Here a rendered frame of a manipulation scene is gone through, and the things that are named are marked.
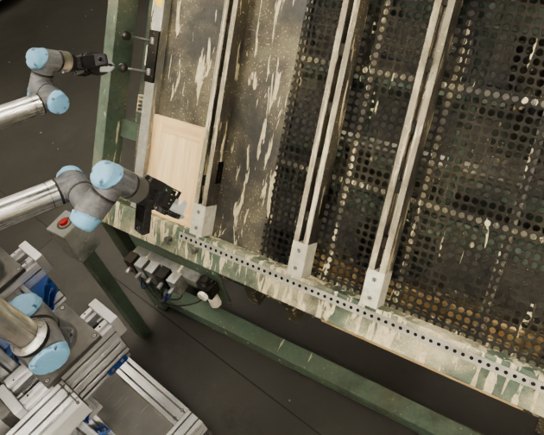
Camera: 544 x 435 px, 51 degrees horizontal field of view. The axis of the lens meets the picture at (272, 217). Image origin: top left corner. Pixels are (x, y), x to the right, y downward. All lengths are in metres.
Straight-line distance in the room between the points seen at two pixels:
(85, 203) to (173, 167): 0.85
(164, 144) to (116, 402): 1.22
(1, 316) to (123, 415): 1.27
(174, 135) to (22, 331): 1.01
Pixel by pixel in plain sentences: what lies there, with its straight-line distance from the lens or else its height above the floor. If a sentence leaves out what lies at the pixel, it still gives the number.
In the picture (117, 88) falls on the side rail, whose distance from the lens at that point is 2.56.
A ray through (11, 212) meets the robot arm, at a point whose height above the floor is 1.60.
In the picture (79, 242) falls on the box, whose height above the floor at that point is 0.85.
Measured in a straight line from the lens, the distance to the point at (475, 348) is 1.85.
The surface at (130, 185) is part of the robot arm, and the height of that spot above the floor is 1.57.
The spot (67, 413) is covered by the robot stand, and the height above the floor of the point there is 0.95.
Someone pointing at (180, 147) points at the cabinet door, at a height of 1.13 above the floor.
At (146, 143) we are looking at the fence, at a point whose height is 1.13.
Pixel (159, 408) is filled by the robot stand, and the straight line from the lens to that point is 2.70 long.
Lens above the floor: 2.53
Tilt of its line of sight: 47 degrees down
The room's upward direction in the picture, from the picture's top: 17 degrees counter-clockwise
